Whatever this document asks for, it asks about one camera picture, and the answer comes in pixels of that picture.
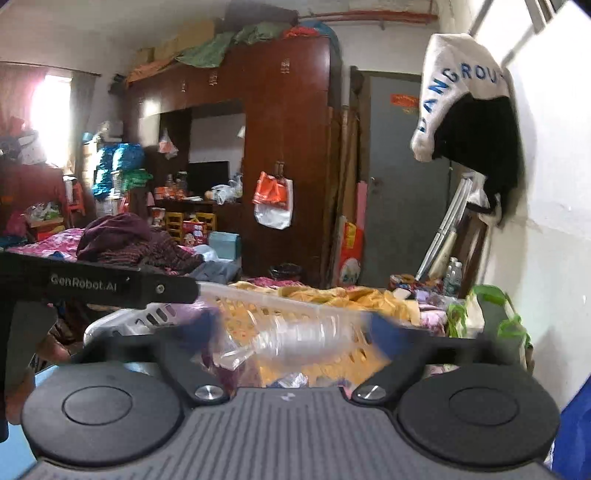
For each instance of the orange and white plastic bag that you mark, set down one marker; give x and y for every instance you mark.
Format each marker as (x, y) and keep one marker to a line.
(273, 203)

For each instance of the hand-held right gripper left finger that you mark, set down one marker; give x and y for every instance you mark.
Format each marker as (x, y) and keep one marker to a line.
(203, 325)

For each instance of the black garment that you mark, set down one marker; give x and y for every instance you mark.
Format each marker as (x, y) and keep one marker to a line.
(485, 147)

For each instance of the clear plastic basket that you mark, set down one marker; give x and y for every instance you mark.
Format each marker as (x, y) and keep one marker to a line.
(240, 307)

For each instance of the blue plastic sack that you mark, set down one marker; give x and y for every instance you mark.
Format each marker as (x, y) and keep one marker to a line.
(117, 166)

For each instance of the yellow blanket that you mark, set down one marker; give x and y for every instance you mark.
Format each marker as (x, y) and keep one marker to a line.
(351, 297)

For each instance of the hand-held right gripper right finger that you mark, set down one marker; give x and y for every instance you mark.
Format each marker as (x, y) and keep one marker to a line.
(385, 334)

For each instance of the blue fabric bag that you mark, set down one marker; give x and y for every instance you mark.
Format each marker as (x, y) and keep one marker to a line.
(577, 434)

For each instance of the pink curtain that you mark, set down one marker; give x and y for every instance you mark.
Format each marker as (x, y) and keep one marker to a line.
(18, 106)

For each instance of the cardboard boxes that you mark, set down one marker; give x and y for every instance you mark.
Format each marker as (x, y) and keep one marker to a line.
(180, 39)

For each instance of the red printed packet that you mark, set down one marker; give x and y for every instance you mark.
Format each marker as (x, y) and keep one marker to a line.
(351, 256)

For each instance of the metal crutches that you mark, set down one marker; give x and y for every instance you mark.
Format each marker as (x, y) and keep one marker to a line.
(445, 235)

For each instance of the black television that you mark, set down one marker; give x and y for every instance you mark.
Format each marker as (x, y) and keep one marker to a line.
(207, 177)

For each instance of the brown wooden wardrobe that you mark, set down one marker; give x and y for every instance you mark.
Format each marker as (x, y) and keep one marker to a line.
(286, 129)

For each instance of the light blue box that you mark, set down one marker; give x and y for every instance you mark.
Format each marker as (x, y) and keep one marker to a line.
(225, 244)

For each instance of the dark purple clothes pile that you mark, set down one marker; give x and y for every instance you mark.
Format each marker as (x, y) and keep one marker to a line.
(124, 242)

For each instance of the green cloth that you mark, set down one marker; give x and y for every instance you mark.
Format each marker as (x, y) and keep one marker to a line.
(217, 46)

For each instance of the grey door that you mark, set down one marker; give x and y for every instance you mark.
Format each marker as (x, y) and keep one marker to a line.
(406, 184)

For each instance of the clear water bottles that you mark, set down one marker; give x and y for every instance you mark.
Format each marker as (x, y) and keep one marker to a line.
(452, 277)

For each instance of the clear plastic bottle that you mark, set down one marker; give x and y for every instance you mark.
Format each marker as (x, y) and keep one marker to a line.
(304, 339)

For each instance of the white hoodie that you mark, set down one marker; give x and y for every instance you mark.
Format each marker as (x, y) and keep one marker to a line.
(455, 69)

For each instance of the person's left hand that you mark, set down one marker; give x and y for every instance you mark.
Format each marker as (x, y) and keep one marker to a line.
(19, 399)

